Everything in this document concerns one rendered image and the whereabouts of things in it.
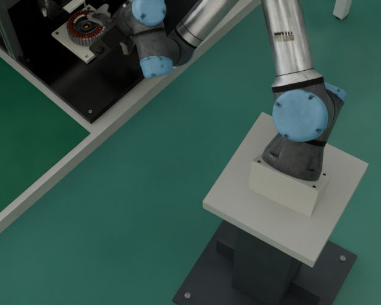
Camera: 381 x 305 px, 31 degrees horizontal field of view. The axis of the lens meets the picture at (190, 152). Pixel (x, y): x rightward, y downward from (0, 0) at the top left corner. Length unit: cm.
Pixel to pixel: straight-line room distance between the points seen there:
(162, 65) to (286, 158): 37
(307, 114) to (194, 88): 141
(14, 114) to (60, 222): 75
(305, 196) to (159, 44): 50
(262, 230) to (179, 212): 88
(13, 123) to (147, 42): 51
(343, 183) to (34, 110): 86
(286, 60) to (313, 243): 48
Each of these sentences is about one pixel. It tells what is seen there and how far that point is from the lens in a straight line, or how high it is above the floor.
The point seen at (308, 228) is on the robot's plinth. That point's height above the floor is 75.
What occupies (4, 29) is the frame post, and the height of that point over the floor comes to 91.
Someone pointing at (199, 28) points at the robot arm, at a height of 102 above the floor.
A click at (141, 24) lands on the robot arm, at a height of 110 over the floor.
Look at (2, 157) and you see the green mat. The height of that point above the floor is 75.
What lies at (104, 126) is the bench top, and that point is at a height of 75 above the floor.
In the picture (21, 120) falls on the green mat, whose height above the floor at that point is 75.
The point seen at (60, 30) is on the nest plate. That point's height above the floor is 78.
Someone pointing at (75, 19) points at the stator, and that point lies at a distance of 206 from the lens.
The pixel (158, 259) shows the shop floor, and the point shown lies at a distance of 254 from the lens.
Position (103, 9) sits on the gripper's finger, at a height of 93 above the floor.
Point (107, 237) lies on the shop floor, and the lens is 259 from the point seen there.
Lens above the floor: 237
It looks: 60 degrees down
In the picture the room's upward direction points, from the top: 2 degrees counter-clockwise
